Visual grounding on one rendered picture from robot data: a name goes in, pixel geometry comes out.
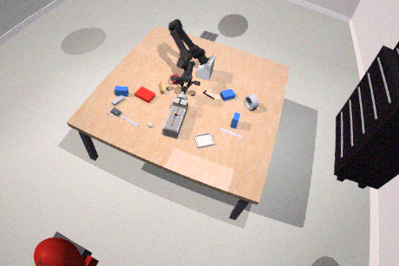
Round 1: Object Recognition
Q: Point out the blue rectangular block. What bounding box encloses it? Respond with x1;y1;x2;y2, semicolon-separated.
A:
114;86;129;96
231;112;241;129
220;89;236;101

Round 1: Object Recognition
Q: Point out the grey ring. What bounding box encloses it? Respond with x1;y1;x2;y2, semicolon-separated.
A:
245;94;259;110

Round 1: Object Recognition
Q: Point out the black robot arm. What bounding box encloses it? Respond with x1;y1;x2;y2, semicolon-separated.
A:
168;19;210;82

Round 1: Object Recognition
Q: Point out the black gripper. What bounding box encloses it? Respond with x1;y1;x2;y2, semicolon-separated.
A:
171;69;200;94

